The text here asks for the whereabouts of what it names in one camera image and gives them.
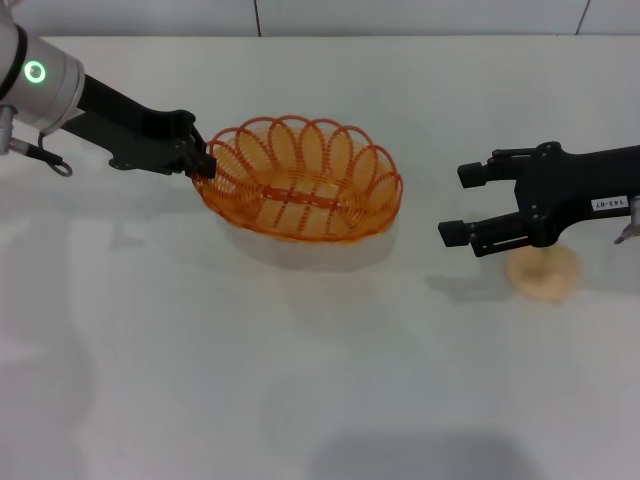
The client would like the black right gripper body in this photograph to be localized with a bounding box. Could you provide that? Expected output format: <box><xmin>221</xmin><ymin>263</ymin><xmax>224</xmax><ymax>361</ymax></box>
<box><xmin>513</xmin><ymin>141</ymin><xmax>640</xmax><ymax>248</ymax></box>

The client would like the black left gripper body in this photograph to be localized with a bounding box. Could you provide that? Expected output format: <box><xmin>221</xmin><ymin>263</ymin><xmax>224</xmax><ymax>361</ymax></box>
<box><xmin>59</xmin><ymin>73</ymin><xmax>198</xmax><ymax>177</ymax></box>

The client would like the beige round bun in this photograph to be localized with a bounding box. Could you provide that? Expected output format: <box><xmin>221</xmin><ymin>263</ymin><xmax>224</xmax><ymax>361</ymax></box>
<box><xmin>505</xmin><ymin>244</ymin><xmax>583</xmax><ymax>303</ymax></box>

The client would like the orange plastic woven basket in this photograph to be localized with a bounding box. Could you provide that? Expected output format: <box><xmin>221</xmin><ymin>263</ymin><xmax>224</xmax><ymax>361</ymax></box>
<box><xmin>192</xmin><ymin>115</ymin><xmax>404</xmax><ymax>245</ymax></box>

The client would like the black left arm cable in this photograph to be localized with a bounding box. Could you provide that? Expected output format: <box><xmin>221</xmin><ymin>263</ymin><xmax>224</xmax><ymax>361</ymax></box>
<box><xmin>9</xmin><ymin>130</ymin><xmax>74</xmax><ymax>178</ymax></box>

